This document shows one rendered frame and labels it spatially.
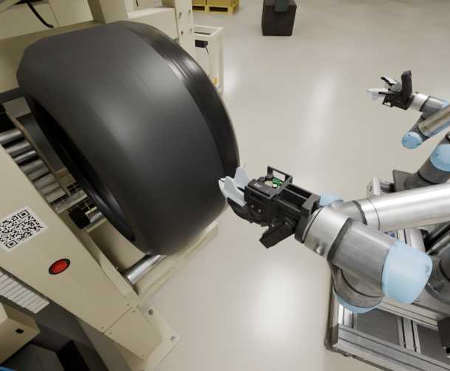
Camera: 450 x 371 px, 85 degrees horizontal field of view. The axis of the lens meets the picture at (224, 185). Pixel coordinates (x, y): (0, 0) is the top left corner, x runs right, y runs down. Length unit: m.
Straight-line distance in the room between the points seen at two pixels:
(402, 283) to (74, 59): 0.58
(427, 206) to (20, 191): 0.74
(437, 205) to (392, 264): 0.24
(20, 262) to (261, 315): 1.32
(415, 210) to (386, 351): 1.09
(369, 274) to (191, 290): 1.42
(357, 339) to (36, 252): 1.39
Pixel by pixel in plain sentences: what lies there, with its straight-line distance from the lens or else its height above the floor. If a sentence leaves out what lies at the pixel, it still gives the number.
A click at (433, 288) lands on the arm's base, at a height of 0.73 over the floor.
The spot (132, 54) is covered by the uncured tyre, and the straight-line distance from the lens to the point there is 0.52.
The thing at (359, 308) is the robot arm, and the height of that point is 1.17.
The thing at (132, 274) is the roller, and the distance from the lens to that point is 0.79.
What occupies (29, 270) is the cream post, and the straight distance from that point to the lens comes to 0.69.
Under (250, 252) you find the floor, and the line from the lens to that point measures 1.82.
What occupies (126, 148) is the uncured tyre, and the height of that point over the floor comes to 1.36.
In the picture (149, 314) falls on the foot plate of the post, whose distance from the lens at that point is 1.72.
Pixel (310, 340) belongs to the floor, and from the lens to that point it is 1.71.
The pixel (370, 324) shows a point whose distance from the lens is 1.62.
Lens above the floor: 1.61
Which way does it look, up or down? 47 degrees down
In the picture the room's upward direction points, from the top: straight up
